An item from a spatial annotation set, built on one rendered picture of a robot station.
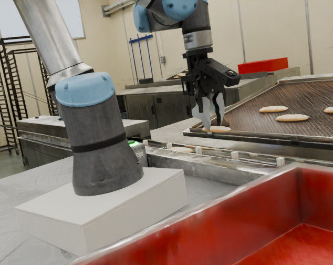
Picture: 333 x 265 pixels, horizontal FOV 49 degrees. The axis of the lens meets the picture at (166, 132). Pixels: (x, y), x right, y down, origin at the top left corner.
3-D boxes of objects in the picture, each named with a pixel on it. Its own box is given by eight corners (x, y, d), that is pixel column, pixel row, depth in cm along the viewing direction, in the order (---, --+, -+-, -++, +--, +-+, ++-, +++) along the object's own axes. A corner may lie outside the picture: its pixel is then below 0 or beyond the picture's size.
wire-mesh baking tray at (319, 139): (189, 132, 122) (188, 128, 122) (279, 83, 148) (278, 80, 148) (334, 143, 82) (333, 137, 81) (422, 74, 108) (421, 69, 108)
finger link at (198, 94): (207, 112, 98) (206, 79, 97) (211, 112, 97) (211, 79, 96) (194, 113, 95) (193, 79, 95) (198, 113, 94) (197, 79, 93)
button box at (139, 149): (117, 181, 114) (111, 146, 112) (139, 173, 118) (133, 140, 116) (131, 185, 107) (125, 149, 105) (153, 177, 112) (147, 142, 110)
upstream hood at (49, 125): (18, 132, 232) (14, 119, 230) (45, 126, 242) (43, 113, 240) (111, 151, 131) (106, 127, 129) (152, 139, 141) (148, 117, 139)
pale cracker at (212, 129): (198, 131, 102) (198, 127, 101) (208, 128, 104) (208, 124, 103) (224, 133, 93) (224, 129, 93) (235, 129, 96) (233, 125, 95)
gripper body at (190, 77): (203, 93, 105) (197, 50, 103) (225, 92, 98) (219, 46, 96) (183, 98, 101) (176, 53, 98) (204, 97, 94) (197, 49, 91)
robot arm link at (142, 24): (140, -7, 83) (185, -11, 86) (129, 5, 93) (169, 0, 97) (146, 29, 84) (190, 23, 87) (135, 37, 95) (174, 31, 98)
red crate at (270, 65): (238, 74, 465) (236, 64, 463) (255, 71, 487) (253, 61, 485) (272, 71, 426) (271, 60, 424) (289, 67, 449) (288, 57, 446)
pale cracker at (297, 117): (272, 121, 107) (272, 118, 107) (279, 116, 109) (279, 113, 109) (304, 121, 99) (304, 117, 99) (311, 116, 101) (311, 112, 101)
